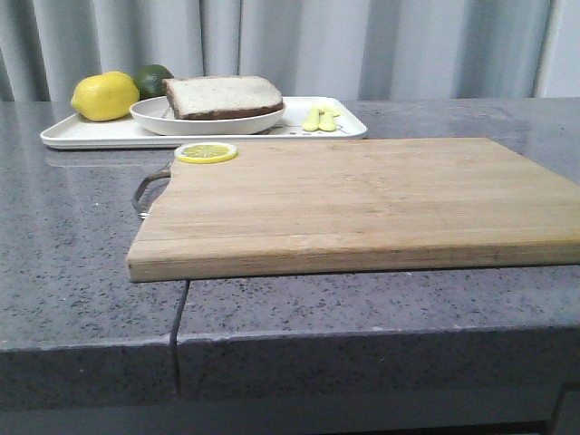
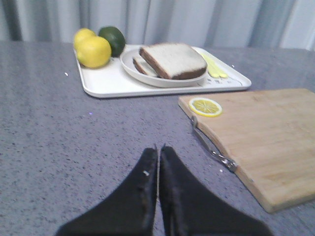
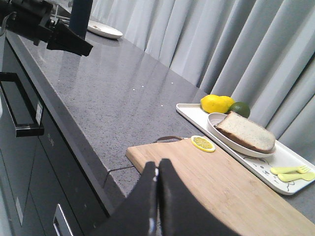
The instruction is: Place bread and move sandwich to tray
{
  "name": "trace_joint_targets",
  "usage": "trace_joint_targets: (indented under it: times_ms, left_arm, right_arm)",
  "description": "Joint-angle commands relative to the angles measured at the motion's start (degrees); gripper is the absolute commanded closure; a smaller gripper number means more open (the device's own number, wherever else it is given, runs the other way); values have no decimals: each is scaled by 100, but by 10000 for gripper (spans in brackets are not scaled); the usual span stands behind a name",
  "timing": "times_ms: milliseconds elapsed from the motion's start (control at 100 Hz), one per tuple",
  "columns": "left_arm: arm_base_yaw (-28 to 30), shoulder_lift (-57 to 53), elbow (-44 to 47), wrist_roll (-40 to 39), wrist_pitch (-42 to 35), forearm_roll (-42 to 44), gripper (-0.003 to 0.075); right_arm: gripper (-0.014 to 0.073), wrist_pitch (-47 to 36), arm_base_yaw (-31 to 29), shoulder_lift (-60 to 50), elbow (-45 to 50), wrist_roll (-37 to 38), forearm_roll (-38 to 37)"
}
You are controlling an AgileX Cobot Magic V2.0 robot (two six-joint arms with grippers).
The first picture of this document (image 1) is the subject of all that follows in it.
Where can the white bread slice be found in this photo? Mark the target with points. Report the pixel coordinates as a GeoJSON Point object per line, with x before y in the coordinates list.
{"type": "Point", "coordinates": [212, 98]}

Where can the white round plate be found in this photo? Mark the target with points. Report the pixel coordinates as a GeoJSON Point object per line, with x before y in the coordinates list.
{"type": "Point", "coordinates": [204, 122]}

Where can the white rectangular bear tray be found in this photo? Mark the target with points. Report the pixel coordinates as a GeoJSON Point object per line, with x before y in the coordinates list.
{"type": "Point", "coordinates": [76, 133]}

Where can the yellow plastic spoon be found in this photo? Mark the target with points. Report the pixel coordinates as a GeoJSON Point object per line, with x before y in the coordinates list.
{"type": "Point", "coordinates": [327, 119]}

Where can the yellow lemon slice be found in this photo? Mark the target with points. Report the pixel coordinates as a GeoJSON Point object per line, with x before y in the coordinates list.
{"type": "Point", "coordinates": [205, 152]}

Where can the wooden cutting board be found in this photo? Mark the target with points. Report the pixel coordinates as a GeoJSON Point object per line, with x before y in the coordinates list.
{"type": "Point", "coordinates": [313, 206]}

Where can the grey curtain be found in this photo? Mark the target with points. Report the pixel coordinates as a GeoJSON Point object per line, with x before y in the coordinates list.
{"type": "Point", "coordinates": [351, 50]}

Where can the green lime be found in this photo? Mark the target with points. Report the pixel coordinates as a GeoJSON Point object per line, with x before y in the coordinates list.
{"type": "Point", "coordinates": [149, 80]}

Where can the metal cutting board handle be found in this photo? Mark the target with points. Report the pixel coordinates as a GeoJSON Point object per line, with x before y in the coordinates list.
{"type": "Point", "coordinates": [143, 211]}

